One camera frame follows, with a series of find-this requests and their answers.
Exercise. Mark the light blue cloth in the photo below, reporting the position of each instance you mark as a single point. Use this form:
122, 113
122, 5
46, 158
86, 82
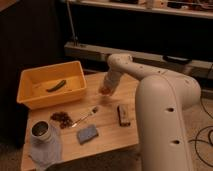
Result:
46, 153

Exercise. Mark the wooden table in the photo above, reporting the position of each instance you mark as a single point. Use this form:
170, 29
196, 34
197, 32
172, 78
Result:
111, 134

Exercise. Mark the metal cup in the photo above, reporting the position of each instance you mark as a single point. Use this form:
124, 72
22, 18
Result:
41, 131

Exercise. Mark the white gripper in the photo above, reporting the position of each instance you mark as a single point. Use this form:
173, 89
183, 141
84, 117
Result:
110, 82

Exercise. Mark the green pickle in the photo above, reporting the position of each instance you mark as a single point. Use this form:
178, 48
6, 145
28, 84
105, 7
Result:
57, 86

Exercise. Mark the brown chocolate bar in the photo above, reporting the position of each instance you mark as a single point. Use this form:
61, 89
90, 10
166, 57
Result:
123, 116

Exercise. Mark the yellow plastic tray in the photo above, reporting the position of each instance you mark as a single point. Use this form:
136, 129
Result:
34, 82

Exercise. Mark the red apple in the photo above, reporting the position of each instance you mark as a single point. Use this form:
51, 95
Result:
106, 91

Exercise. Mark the blue sponge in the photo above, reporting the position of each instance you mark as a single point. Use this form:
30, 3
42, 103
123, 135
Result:
86, 134

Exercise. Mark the pile of raisins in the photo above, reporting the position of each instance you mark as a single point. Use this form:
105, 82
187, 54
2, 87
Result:
62, 118

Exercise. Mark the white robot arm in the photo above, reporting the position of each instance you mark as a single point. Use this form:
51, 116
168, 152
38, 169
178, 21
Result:
160, 98

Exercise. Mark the grey metal shelf rail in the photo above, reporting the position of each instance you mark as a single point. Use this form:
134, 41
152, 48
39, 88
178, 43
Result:
194, 68

